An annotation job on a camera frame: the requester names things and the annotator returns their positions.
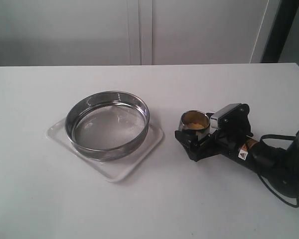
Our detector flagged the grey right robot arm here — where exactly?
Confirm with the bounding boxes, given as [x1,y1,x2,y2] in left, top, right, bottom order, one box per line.
[174,103,299,200]

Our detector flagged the white square tray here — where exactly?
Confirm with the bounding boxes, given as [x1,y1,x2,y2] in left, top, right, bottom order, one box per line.
[46,119,164,183]

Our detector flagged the yellow grain pile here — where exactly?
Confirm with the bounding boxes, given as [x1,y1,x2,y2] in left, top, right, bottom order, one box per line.
[186,122,205,130]

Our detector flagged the white cabinet doors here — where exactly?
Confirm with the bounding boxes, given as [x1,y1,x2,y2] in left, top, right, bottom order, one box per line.
[0,0,280,66]

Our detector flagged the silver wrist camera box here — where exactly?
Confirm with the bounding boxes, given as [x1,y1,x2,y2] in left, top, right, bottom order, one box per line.
[210,103,242,129]

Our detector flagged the round metal sieve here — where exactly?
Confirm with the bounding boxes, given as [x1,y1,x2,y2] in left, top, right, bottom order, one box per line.
[64,91,150,161]

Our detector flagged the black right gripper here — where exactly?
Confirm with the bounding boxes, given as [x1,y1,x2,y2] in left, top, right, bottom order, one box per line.
[174,104,253,162]

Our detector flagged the stainless steel cup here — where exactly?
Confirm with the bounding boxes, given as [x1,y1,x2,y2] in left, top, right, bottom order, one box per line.
[178,110,210,140]

